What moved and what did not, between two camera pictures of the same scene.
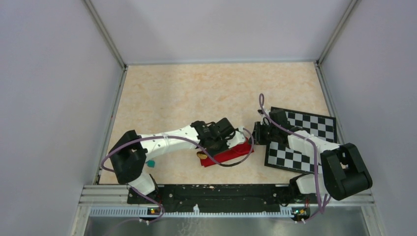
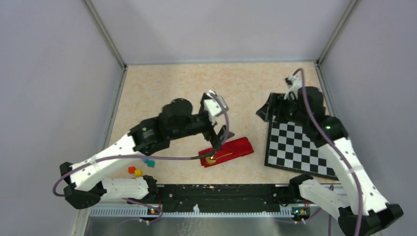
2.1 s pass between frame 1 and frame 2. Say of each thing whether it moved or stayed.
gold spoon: moved
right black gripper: moved
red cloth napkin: stayed
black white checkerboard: stayed
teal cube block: stayed
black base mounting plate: stayed
